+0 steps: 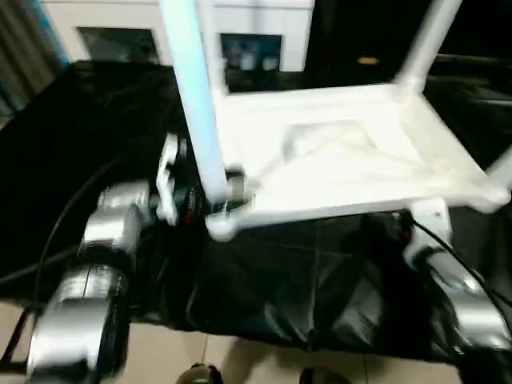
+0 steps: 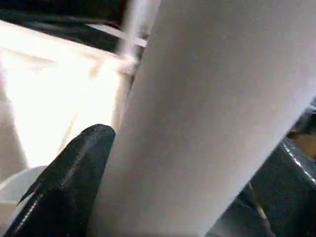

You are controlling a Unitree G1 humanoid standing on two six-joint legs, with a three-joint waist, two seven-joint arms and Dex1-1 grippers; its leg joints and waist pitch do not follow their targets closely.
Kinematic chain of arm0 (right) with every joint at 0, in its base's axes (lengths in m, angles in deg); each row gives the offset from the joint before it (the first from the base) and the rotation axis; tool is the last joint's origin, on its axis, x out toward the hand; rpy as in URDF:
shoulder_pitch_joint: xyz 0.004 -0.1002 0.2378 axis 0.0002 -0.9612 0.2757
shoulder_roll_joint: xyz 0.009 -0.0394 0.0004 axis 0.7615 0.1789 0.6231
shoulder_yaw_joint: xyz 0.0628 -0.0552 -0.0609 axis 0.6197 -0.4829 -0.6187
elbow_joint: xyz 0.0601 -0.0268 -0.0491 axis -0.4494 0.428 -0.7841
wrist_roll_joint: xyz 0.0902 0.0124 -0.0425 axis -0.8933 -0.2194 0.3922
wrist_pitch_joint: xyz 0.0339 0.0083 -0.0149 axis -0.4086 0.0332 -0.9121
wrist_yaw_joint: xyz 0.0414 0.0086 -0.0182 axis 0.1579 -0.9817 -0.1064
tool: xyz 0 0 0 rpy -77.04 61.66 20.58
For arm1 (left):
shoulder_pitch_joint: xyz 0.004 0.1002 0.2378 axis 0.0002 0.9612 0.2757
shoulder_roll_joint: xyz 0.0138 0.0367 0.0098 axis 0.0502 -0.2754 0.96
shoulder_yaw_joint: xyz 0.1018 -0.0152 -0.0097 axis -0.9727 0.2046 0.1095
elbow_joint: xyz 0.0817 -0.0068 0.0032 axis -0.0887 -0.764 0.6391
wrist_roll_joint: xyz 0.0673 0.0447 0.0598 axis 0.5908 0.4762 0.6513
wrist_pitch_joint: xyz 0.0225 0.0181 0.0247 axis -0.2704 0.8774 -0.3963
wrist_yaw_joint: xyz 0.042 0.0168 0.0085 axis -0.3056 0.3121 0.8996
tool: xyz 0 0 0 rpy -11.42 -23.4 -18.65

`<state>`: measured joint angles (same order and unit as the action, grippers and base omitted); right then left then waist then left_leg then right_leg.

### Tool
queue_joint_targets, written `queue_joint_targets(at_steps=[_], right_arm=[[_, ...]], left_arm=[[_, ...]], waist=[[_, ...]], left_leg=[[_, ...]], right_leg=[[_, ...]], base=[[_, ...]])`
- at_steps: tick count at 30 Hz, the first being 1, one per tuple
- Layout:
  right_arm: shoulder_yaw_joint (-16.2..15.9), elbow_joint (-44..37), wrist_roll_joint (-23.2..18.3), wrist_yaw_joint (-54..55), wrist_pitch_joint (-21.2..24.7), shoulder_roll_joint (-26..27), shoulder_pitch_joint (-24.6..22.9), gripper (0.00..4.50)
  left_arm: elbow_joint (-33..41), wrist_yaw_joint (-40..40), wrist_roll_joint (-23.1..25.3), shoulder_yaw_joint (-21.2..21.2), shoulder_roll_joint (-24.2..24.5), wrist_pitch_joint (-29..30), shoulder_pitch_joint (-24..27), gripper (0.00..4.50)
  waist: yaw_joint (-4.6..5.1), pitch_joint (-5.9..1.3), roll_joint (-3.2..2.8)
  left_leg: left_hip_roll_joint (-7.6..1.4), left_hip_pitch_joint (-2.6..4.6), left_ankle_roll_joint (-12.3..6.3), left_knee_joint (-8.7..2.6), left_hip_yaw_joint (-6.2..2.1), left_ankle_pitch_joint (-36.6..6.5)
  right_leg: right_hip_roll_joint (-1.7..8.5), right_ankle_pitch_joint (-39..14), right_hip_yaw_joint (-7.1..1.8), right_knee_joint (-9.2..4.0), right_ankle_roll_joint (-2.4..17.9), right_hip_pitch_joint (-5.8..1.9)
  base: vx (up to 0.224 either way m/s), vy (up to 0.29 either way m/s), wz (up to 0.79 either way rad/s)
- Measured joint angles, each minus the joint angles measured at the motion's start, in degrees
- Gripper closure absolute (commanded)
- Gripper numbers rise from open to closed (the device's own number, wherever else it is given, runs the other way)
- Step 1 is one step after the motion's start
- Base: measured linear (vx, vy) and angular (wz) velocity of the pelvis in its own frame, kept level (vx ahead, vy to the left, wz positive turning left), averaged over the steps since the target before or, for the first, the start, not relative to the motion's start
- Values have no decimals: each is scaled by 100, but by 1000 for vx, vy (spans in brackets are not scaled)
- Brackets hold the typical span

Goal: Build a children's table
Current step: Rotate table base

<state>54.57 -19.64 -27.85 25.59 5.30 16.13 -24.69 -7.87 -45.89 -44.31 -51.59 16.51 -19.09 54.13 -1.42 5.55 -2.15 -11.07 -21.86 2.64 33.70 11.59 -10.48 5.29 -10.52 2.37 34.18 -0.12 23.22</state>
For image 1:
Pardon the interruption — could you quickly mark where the white plastic table top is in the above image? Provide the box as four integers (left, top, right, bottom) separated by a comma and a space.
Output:
206, 82, 509, 243

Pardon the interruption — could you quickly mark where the white glass door cabinet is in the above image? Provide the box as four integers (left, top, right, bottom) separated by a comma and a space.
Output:
39, 0, 317, 73

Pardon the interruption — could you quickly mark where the black mat cover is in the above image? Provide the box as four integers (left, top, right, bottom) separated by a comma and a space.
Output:
0, 59, 512, 361

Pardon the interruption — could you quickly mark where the grey curtain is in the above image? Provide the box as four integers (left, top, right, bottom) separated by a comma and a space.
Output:
0, 0, 65, 117

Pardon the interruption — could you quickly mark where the white plastic table leg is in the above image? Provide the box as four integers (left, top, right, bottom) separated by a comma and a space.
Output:
158, 0, 227, 203
486, 146, 512, 213
394, 0, 463, 95
198, 0, 232, 96

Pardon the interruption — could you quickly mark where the black folding stand frame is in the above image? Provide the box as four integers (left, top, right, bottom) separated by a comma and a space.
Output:
0, 303, 37, 373

